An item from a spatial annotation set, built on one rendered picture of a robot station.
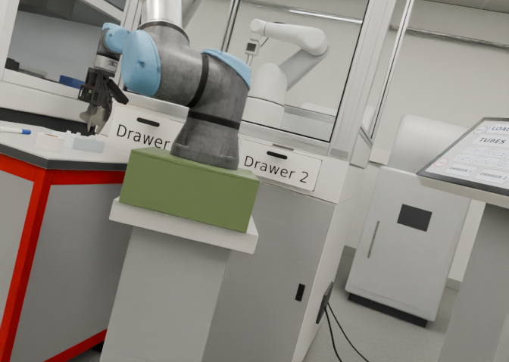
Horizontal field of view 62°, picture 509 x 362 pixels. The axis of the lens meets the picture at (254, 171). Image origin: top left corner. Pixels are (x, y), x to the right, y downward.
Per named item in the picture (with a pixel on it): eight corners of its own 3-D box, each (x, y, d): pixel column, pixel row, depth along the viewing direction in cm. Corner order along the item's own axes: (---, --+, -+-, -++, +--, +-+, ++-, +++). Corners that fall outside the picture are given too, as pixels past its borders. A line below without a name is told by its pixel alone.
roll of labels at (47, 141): (45, 146, 124) (48, 132, 123) (67, 152, 123) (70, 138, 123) (29, 145, 117) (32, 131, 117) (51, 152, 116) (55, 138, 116)
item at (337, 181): (337, 204, 143) (349, 162, 142) (94, 132, 174) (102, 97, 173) (359, 194, 233) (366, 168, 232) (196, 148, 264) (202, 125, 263)
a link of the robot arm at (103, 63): (108, 60, 148) (124, 63, 144) (105, 73, 148) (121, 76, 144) (91, 53, 141) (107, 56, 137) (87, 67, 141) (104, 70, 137)
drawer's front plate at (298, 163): (312, 191, 144) (321, 160, 143) (235, 168, 153) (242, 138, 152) (313, 191, 146) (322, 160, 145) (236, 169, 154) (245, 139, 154)
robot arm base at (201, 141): (235, 172, 86) (248, 123, 85) (163, 153, 86) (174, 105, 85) (238, 167, 101) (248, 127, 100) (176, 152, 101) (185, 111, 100)
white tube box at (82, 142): (71, 148, 134) (74, 137, 134) (55, 142, 138) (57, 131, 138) (102, 153, 145) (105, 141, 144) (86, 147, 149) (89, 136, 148)
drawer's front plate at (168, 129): (188, 163, 123) (198, 127, 122) (107, 139, 132) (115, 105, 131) (191, 164, 125) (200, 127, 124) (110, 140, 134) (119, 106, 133)
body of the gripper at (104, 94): (76, 101, 141) (84, 65, 140) (97, 106, 149) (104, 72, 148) (91, 104, 137) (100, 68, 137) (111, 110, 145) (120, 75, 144)
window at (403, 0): (357, 120, 146) (429, -134, 140) (355, 120, 146) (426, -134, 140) (370, 141, 228) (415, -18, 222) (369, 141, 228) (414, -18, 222)
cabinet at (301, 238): (278, 425, 148) (341, 204, 142) (50, 316, 179) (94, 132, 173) (322, 332, 238) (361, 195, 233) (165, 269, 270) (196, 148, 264)
